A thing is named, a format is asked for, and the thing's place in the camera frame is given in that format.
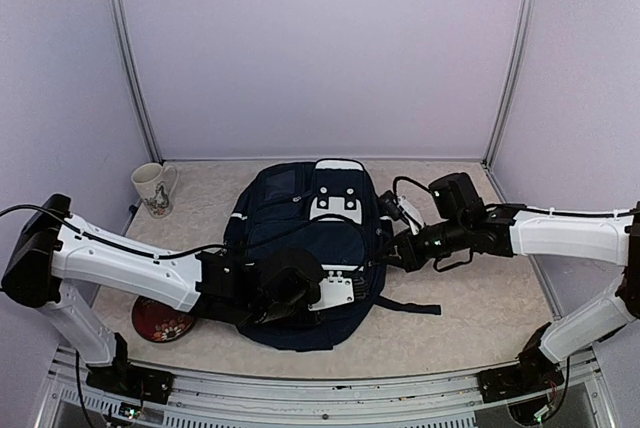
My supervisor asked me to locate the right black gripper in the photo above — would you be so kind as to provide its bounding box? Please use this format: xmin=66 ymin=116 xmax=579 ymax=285
xmin=376 ymin=215 xmax=470 ymax=271

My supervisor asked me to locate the navy blue student backpack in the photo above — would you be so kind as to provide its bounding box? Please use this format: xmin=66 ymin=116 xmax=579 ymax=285
xmin=223 ymin=159 xmax=442 ymax=352

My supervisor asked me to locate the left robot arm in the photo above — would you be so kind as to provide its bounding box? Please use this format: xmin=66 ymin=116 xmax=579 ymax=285
xmin=1 ymin=194 xmax=325 ymax=404

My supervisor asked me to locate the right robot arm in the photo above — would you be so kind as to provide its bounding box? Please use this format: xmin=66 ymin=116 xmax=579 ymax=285
xmin=376 ymin=172 xmax=639 ymax=403

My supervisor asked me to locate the red floral plate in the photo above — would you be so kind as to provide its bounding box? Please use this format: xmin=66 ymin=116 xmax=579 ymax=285
xmin=131 ymin=296 xmax=196 ymax=343

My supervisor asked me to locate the white patterned ceramic cup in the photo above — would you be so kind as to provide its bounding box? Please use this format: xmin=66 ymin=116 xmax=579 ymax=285
xmin=131 ymin=162 xmax=179 ymax=219

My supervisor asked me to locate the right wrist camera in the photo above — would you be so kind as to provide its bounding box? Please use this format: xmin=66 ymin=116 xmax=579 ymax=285
xmin=378 ymin=190 xmax=425 ymax=235

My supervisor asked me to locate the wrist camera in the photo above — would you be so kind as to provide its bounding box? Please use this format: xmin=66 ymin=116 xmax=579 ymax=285
xmin=378 ymin=190 xmax=425 ymax=235
xmin=308 ymin=265 xmax=368 ymax=312

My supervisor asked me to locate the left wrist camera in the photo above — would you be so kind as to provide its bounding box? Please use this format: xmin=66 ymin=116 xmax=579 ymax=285
xmin=308 ymin=265 xmax=368 ymax=312

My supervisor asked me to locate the front aluminium rail base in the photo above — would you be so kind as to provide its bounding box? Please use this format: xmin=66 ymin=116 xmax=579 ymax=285
xmin=34 ymin=342 xmax=616 ymax=428

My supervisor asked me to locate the right aluminium frame post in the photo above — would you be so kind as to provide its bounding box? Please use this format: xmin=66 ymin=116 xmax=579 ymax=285
xmin=483 ymin=0 xmax=535 ymax=172

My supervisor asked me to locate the aluminium frame post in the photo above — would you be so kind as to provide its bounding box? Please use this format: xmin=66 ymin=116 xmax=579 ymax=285
xmin=109 ymin=0 xmax=164 ymax=163
xmin=483 ymin=0 xmax=535 ymax=172

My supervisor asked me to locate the left aluminium frame post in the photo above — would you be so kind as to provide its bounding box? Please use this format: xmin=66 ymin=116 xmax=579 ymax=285
xmin=109 ymin=0 xmax=164 ymax=163

